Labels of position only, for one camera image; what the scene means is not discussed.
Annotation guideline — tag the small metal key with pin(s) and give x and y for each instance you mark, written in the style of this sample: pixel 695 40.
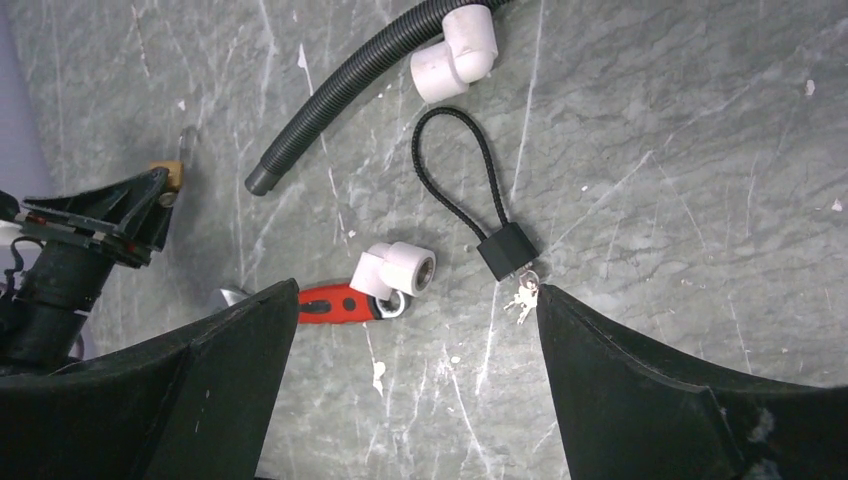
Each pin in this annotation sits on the small metal key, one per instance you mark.
pixel 525 300

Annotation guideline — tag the white pipe elbow near hose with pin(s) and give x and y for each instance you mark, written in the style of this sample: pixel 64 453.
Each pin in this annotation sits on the white pipe elbow near hose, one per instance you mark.
pixel 466 55

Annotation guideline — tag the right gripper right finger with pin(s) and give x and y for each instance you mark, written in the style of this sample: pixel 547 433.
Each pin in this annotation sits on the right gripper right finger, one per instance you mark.
pixel 631 407

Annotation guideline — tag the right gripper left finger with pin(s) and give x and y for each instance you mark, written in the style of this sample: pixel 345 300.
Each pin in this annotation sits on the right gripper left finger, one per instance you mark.
pixel 193 403

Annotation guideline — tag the red handled adjustable wrench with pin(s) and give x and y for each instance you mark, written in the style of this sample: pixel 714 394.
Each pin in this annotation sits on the red handled adjustable wrench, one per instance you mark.
pixel 340 304

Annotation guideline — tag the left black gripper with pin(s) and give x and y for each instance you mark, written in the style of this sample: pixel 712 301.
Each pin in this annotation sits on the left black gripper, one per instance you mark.
pixel 123 221

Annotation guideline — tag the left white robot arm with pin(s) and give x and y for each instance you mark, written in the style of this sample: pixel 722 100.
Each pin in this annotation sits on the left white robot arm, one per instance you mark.
pixel 63 255

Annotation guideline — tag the white pipe elbow near wrench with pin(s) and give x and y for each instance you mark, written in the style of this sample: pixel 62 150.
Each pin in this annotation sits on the white pipe elbow near wrench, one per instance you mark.
pixel 385 268

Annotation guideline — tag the black cable padlock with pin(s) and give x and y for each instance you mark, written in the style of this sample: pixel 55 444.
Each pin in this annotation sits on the black cable padlock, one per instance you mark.
pixel 451 157

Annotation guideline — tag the brass padlock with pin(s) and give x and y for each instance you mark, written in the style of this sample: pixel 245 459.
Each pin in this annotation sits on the brass padlock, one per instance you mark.
pixel 176 168

